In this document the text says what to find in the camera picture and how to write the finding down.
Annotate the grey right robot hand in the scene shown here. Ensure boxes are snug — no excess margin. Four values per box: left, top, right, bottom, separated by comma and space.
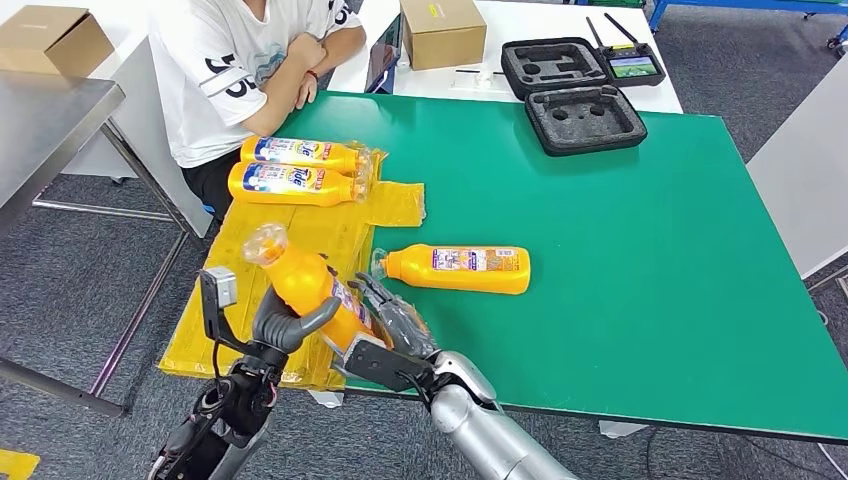
347, 271, 440, 362

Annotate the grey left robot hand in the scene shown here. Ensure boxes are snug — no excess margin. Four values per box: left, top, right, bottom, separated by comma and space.
251, 286, 342, 356

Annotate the person's left hand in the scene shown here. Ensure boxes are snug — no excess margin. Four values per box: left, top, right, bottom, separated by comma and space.
291, 66, 321, 111

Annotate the orange detergent bottle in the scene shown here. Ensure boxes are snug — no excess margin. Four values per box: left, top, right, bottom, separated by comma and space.
241, 223, 392, 356
239, 135, 374, 177
227, 160, 372, 208
369, 243, 532, 296

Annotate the black tablet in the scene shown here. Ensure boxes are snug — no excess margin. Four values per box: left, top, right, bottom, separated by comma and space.
363, 13, 405, 95

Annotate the yellow plastic-wrapped cardboard sheet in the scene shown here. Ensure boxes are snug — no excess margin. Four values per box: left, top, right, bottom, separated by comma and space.
157, 142, 427, 392

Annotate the person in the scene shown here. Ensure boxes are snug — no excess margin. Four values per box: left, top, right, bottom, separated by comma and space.
146, 0, 368, 223

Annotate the cardboard box with yellow sticker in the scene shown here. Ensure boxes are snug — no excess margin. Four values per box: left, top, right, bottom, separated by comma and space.
400, 0, 488, 72

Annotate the small clear plastic packet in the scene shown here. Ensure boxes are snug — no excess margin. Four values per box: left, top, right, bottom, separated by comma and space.
451, 71, 497, 91

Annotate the black foam-lined case half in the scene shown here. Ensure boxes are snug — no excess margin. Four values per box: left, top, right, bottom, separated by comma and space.
523, 84, 649, 158
500, 37, 612, 102

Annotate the plain cardboard box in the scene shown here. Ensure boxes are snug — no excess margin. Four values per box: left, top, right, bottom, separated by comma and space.
0, 5, 115, 79

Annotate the stainless steel table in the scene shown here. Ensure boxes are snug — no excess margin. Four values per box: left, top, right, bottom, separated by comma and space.
0, 71, 215, 420

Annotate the yellow floor tape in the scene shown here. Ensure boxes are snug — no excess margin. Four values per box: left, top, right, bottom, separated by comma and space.
0, 450, 40, 480

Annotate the remote controller with screen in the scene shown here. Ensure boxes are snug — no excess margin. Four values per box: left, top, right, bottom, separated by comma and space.
586, 11, 667, 89

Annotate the blue metal shelf rack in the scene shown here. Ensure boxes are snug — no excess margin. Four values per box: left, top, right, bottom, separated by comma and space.
647, 0, 848, 34

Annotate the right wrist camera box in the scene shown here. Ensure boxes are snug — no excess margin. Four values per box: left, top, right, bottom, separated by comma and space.
331, 333, 435, 393

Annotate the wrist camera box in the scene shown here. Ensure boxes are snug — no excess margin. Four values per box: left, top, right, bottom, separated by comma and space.
331, 333, 435, 393
199, 266, 238, 309

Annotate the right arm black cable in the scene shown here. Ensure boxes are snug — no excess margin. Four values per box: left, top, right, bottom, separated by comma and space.
396, 369, 442, 415

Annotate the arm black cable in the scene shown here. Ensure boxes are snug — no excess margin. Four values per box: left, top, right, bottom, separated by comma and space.
210, 334, 227, 384
396, 369, 442, 415

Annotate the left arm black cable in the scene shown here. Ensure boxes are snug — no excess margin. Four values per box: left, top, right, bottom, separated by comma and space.
210, 334, 227, 384

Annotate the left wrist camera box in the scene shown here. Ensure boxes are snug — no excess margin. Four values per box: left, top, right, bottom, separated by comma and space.
199, 266, 238, 309

